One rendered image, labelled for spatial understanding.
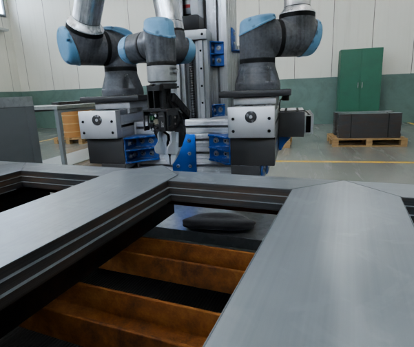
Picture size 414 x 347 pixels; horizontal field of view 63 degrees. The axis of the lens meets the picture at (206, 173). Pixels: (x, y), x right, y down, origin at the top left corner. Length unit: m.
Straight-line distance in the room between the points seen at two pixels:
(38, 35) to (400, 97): 11.36
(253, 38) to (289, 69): 9.30
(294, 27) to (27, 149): 1.16
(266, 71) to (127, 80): 0.49
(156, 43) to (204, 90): 0.44
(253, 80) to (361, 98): 8.88
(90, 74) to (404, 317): 12.13
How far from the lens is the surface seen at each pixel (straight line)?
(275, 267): 0.38
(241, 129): 1.00
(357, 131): 6.52
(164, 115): 0.85
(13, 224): 0.60
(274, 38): 1.16
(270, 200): 0.67
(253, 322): 0.31
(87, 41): 1.20
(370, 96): 9.98
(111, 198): 0.65
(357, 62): 9.93
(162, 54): 0.87
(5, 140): 1.58
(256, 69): 1.13
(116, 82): 1.27
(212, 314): 0.54
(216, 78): 1.34
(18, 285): 0.47
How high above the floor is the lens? 1.04
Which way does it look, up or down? 14 degrees down
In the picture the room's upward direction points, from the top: 2 degrees counter-clockwise
